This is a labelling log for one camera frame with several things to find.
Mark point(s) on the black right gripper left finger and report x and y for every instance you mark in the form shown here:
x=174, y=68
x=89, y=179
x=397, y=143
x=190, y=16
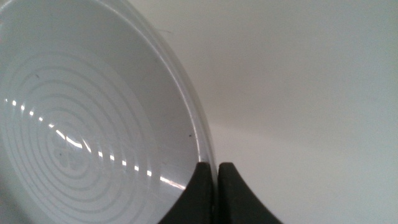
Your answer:
x=196, y=202

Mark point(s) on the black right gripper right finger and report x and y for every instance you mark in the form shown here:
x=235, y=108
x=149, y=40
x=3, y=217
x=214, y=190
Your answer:
x=236, y=202

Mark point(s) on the pale green shallow bowl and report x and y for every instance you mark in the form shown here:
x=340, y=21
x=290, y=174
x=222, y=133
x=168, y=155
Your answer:
x=93, y=109

